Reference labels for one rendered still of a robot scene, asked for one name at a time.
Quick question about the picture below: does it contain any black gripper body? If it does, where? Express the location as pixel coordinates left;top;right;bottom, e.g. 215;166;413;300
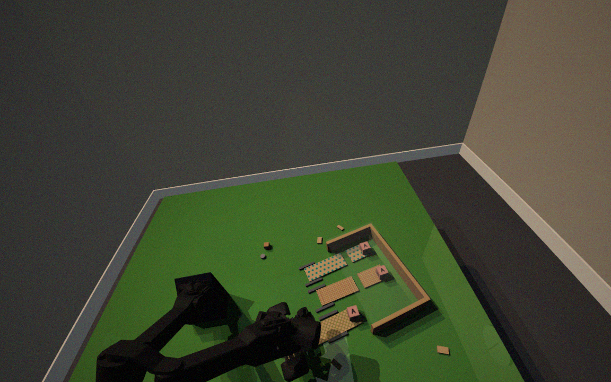
267;302;309;382

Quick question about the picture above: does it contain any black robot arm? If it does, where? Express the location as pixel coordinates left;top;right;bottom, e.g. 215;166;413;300
95;280;321;382

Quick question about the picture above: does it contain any pink cube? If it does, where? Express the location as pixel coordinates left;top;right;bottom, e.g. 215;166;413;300
347;305;360;321

